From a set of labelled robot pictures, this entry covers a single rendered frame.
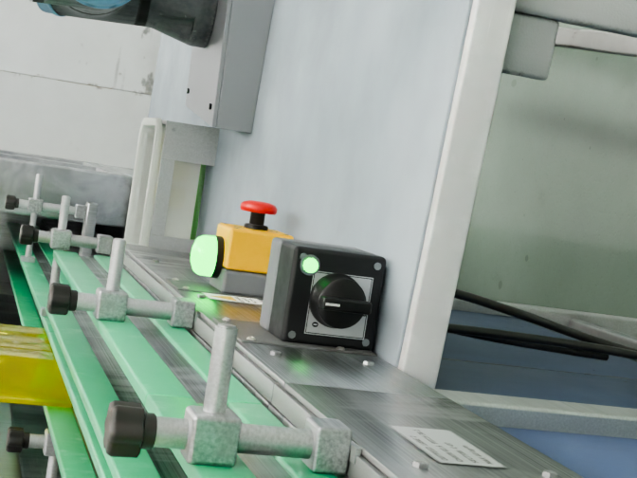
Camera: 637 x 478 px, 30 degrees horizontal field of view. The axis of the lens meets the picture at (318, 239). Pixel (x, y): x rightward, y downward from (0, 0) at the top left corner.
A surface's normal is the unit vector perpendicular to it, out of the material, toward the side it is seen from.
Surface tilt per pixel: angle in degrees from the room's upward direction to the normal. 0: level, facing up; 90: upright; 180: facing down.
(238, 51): 90
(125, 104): 90
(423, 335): 90
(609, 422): 90
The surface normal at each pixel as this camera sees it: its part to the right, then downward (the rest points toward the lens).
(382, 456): 0.15, -0.99
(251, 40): 0.26, 0.22
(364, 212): -0.95, -0.13
